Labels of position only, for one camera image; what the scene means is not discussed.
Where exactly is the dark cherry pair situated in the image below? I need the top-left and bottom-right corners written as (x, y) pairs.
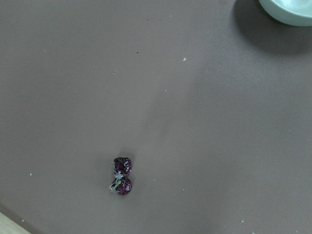
top-left (110, 157), bottom-right (133, 195)

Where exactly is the mint green bowl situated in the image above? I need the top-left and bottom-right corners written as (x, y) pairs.
top-left (259, 0), bottom-right (312, 27)

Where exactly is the wooden cutting board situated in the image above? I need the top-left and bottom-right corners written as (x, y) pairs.
top-left (0, 213), bottom-right (31, 234)

